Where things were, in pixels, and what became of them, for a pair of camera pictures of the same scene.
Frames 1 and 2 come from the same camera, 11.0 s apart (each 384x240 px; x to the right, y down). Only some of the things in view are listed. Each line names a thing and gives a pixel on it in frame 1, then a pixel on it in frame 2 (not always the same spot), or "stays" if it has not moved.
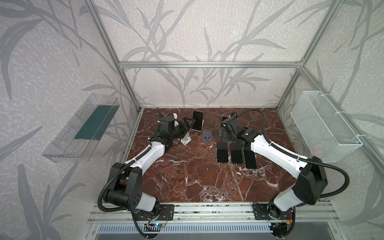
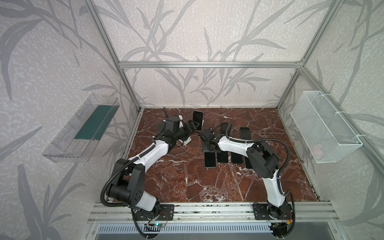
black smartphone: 222,152 stays
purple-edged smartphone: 198,117 stays
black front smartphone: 250,159 stays
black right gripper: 228,132 to 205,137
